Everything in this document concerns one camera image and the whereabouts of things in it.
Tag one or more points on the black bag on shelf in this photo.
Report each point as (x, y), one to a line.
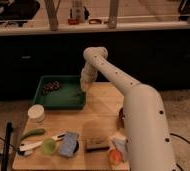
(18, 11)

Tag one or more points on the black plate under cloth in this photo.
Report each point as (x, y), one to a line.
(76, 147)

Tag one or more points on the white bottle on shelf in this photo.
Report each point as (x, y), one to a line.
(79, 11)

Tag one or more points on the black vertical pole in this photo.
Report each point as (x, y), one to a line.
(6, 147)

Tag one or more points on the dark brown bowl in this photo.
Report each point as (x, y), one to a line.
(121, 118)

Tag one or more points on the green plastic tray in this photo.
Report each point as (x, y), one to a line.
(69, 96)

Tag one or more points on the blue sponge cloth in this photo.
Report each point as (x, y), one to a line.
(68, 144)

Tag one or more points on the grey blue cloth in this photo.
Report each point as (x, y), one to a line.
(120, 143)

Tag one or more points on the dark grape bunch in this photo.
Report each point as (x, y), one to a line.
(49, 87)

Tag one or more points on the small orange toy fruit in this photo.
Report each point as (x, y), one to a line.
(115, 157)

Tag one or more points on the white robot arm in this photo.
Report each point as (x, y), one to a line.
(148, 138)

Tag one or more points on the brown rectangular block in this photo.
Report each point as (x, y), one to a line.
(96, 144)

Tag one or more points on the beige wooden gripper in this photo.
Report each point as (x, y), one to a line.
(84, 86)

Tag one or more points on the small green cup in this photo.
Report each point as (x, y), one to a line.
(48, 146)

